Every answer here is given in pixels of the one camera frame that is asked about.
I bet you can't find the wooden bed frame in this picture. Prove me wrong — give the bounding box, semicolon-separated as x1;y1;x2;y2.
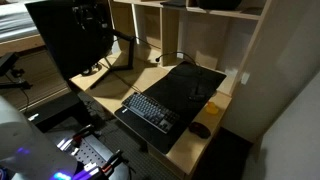
0;34;46;57

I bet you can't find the grey and black keyboard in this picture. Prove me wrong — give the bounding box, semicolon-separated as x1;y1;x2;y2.
120;91;181;135

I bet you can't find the black box unit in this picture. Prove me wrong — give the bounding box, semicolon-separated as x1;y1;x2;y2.
23;90;83;134

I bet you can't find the white wall plate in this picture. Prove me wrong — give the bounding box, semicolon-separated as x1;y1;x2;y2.
240;71;251;86

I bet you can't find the thin black monitor cable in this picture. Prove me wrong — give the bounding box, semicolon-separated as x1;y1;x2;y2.
98;59;144;94

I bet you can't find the flat black tablet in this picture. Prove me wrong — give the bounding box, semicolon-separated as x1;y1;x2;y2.
159;0;188;8

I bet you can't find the large black desk mat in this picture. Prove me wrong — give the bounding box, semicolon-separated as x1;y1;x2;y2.
113;60;228;155

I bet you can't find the light wooden desk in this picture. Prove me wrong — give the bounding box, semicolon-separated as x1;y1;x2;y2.
69;43;233;179

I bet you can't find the black camera tripod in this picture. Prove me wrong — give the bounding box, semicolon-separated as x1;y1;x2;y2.
0;51;33;91

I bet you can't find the yellow rubber duck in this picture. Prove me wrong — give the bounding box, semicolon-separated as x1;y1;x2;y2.
204;100;220;116

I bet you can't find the light wooden shelf unit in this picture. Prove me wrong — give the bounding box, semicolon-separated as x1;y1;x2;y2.
108;0;273;98

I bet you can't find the black computer mouse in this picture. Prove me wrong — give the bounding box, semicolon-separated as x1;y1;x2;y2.
188;121;212;140

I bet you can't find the red and black clamp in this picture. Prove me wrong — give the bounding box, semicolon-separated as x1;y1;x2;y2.
99;149;125;176
71;123;98;148

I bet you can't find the black zip case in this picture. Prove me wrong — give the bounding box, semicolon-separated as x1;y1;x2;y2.
195;0;243;11

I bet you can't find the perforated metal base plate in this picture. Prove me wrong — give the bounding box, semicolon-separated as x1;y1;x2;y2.
56;134;111;171

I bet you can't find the black computer monitor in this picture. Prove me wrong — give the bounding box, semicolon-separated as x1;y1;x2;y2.
24;0;115;81

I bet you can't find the black monitor stand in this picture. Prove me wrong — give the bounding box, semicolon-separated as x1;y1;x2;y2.
89;29;136;90

